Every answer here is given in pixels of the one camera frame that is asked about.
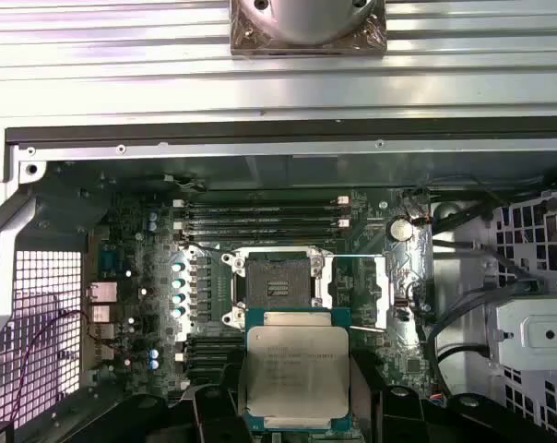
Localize black wired header connector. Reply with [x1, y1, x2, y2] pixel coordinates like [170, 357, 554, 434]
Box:
[405, 202, 430, 225]

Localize thin red black wire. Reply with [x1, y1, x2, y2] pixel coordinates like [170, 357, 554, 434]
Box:
[13, 307, 98, 428]

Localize green motherboard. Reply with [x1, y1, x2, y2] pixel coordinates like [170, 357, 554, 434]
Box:
[87, 184, 445, 443]

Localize black fan cable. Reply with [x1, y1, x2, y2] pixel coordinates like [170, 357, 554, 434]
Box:
[162, 173, 208, 193]

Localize metal disk bay cage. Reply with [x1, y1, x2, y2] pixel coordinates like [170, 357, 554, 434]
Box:
[488, 188, 557, 435]

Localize silver rear port block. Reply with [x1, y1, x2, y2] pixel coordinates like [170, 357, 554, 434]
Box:
[91, 341, 116, 362]
[88, 281, 119, 304]

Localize blue-grey SATA cable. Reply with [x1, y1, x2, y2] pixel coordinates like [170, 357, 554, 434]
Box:
[433, 284, 496, 370]

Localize silver coin battery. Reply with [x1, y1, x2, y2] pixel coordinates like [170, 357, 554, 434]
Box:
[386, 215, 413, 242]

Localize RAM slot black clips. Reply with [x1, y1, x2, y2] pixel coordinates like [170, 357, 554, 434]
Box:
[185, 344, 243, 355]
[181, 210, 352, 222]
[185, 334, 245, 346]
[185, 363, 236, 376]
[181, 230, 349, 243]

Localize CPU socket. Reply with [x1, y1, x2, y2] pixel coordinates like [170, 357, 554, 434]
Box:
[219, 245, 336, 329]

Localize blue serial port connector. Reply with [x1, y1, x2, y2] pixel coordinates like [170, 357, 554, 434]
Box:
[99, 248, 123, 278]

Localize RAM slot white clips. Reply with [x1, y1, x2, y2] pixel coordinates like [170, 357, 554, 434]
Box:
[172, 219, 352, 233]
[172, 196, 352, 211]
[173, 352, 241, 365]

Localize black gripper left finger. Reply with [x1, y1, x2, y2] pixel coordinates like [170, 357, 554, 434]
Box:
[73, 349, 255, 443]

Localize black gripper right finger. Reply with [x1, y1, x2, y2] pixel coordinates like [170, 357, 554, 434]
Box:
[349, 349, 557, 443]

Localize open black PC case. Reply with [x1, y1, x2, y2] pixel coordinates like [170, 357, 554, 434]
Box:
[0, 117, 557, 443]

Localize silver-topped CPU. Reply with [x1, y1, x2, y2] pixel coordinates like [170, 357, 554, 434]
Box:
[237, 306, 353, 433]

